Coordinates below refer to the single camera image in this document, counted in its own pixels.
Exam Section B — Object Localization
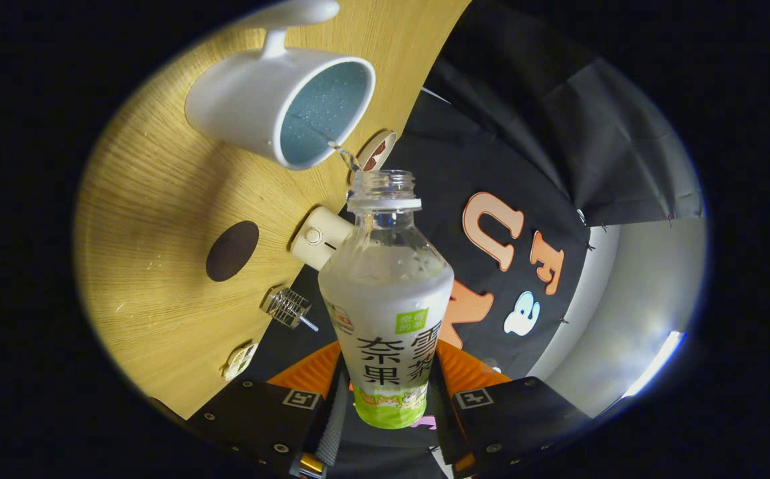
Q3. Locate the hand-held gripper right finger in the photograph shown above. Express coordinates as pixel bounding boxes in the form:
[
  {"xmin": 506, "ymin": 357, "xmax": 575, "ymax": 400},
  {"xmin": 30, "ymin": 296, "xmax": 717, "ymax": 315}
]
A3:
[{"xmin": 425, "ymin": 339, "xmax": 592, "ymax": 478}]

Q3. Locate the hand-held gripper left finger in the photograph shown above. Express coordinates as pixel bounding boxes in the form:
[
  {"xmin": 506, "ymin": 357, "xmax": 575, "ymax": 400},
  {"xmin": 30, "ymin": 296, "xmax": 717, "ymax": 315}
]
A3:
[{"xmin": 185, "ymin": 341, "xmax": 349, "ymax": 478}]

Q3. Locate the juice bottle with green label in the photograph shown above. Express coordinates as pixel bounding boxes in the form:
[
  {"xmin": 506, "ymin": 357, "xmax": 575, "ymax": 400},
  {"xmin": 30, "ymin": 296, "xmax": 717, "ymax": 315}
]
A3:
[{"xmin": 318, "ymin": 169, "xmax": 455, "ymax": 430}]

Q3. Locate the dark brown round coaster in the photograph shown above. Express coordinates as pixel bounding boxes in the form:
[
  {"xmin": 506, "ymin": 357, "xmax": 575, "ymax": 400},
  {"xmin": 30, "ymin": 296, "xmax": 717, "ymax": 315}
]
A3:
[{"xmin": 206, "ymin": 220, "xmax": 260, "ymax": 283}]

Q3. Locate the white cup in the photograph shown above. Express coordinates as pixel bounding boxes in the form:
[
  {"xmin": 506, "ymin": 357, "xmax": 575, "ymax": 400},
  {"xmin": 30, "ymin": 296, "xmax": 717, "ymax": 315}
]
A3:
[{"xmin": 185, "ymin": 0, "xmax": 377, "ymax": 171}]

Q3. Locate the divided dish with beans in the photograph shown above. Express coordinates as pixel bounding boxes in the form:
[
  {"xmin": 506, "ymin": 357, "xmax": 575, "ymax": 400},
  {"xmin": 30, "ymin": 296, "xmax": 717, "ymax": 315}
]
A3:
[{"xmin": 223, "ymin": 343, "xmax": 258, "ymax": 382}]

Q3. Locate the cream tabletop appliance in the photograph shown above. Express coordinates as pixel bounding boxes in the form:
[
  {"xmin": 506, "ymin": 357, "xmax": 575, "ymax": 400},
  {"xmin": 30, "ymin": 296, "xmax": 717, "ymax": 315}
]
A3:
[{"xmin": 289, "ymin": 206, "xmax": 357, "ymax": 271}]

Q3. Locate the large ceiling light panel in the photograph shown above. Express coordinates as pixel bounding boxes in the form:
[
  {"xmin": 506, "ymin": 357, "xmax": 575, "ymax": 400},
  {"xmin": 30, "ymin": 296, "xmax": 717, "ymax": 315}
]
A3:
[{"xmin": 624, "ymin": 331, "xmax": 686, "ymax": 400}]

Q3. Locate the small bowl with red snacks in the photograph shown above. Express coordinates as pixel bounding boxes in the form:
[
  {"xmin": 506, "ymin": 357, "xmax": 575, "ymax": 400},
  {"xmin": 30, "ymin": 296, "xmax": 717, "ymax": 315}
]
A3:
[{"xmin": 350, "ymin": 130, "xmax": 399, "ymax": 184}]

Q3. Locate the wooden table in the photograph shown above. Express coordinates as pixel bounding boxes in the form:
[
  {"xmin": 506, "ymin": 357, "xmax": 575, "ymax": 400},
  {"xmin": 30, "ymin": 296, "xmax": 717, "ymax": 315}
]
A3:
[{"xmin": 73, "ymin": 0, "xmax": 472, "ymax": 420}]

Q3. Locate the wire mesh utensil holder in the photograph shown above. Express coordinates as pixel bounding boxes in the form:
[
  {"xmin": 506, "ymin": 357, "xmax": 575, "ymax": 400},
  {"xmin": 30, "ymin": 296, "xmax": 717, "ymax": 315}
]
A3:
[{"xmin": 260, "ymin": 286, "xmax": 319, "ymax": 333}]

